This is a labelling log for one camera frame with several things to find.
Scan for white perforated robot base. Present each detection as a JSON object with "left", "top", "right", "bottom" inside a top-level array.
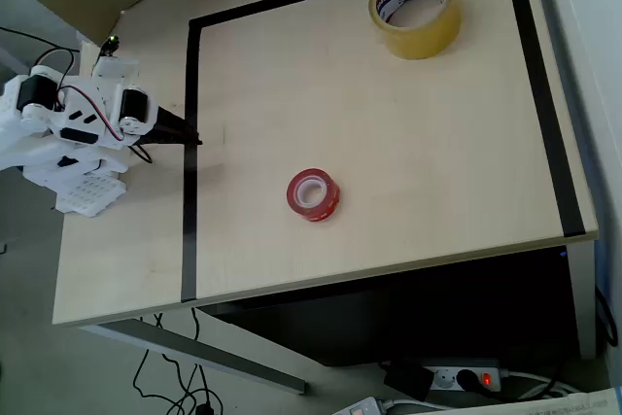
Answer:
[{"left": 53, "top": 172, "right": 128, "bottom": 218}]

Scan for large yellow tape roll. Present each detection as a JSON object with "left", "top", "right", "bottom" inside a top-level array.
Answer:
[{"left": 367, "top": 0, "right": 463, "bottom": 61}]

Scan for black round plug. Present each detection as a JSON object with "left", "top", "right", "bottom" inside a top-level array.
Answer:
[{"left": 456, "top": 368, "right": 482, "bottom": 393}]

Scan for black looped cable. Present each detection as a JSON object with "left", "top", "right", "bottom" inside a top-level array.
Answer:
[{"left": 595, "top": 286, "right": 620, "bottom": 345}]

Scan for grey metal desk leg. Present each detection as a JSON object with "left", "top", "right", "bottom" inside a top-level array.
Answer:
[{"left": 566, "top": 239, "right": 599, "bottom": 361}]

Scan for black floor cable bundle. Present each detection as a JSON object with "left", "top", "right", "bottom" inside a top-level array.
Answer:
[{"left": 131, "top": 307, "right": 225, "bottom": 415}]

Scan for grey metal desk foot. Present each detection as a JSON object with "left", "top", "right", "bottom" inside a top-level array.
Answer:
[{"left": 80, "top": 319, "right": 308, "bottom": 396}]

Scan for red tape roll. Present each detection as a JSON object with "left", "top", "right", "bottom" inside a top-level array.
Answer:
[{"left": 285, "top": 167, "right": 341, "bottom": 224}]

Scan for camera board with green LED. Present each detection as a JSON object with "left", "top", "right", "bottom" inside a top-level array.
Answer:
[{"left": 99, "top": 34, "right": 121, "bottom": 60}]

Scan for white furniture leg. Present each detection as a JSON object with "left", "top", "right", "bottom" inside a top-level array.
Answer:
[{"left": 0, "top": 45, "right": 33, "bottom": 75}]

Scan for black power adapter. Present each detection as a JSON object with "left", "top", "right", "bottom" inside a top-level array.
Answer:
[{"left": 383, "top": 360, "right": 435, "bottom": 404}]

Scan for red and black servo wire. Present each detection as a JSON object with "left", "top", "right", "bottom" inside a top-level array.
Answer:
[{"left": 37, "top": 48, "right": 153, "bottom": 163}]

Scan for white power strip cable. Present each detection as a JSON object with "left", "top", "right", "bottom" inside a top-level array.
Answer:
[{"left": 500, "top": 368, "right": 580, "bottom": 400}]

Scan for thin black cable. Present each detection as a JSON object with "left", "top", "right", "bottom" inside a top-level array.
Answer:
[{"left": 0, "top": 25, "right": 82, "bottom": 53}]

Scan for white power strip red switch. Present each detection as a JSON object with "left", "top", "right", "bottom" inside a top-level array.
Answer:
[{"left": 332, "top": 396, "right": 386, "bottom": 415}]

